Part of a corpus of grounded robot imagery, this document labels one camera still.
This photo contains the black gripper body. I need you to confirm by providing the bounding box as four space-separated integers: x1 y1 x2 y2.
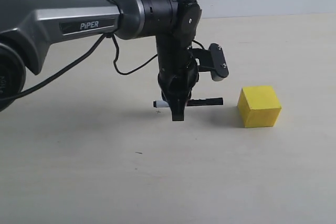
157 48 211 103

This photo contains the black and white marker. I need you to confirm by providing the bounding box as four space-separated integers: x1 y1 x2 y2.
153 98 224 108

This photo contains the yellow foam cube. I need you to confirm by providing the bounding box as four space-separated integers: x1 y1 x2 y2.
237 86 282 128

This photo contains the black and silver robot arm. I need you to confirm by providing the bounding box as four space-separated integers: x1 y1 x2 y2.
1 0 219 121

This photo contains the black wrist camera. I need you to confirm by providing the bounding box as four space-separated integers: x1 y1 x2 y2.
209 43 229 82

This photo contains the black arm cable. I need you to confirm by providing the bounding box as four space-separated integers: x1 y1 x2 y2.
0 0 208 104

